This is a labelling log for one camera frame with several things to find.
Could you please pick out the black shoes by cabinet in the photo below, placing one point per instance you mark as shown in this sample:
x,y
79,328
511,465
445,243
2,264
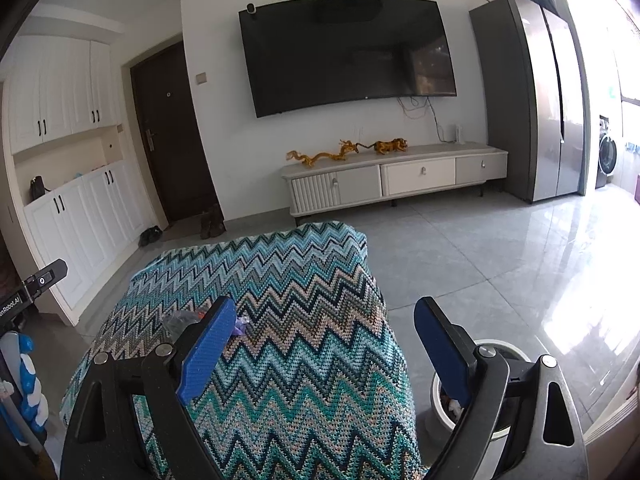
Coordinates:
x,y
149,236

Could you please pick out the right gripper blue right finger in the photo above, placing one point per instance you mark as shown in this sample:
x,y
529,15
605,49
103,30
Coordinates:
x,y
449,348

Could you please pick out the black handbag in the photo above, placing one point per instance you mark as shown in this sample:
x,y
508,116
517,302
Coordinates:
x,y
37,188

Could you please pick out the black wall television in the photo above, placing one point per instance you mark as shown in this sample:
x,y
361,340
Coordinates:
x,y
306,53

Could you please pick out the grey refrigerator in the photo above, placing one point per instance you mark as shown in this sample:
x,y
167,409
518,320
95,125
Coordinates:
x,y
533,95

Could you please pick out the white TV cabinet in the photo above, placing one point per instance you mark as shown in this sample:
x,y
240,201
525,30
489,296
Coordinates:
x,y
365,179

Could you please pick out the white shoe cabinet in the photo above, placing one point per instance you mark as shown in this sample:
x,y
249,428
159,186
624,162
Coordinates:
x,y
60,120

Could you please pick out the white round trash bin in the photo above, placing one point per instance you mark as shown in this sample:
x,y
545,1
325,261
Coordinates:
x,y
489,405

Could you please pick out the dark shoes by door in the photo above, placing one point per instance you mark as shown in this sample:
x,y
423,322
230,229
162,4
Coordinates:
x,y
212,223

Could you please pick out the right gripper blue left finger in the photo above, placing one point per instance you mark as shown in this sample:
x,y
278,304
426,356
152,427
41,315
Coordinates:
x,y
200,347

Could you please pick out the dark brown entrance door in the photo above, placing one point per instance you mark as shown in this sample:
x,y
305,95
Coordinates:
x,y
170,136

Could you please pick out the purple plastic wrapper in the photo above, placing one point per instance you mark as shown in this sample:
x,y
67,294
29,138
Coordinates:
x,y
241,326

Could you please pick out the golden tiger figurine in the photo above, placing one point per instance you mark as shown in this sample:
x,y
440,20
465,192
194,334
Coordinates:
x,y
392,146

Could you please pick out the zigzag patterned teal blanket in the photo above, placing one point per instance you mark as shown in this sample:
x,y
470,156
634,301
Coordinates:
x,y
316,388

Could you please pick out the washing machine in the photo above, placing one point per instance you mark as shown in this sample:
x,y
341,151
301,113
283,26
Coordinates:
x,y
607,154

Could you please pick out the clear plastic bag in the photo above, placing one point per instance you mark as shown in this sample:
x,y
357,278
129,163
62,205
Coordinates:
x,y
176,322

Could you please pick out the white router on cabinet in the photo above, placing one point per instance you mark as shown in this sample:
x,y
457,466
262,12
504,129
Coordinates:
x,y
458,134

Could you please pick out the small camera on television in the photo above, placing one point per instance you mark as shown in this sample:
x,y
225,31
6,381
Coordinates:
x,y
251,8

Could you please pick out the golden dragon figurine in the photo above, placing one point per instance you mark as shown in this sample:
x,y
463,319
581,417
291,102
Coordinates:
x,y
346,148

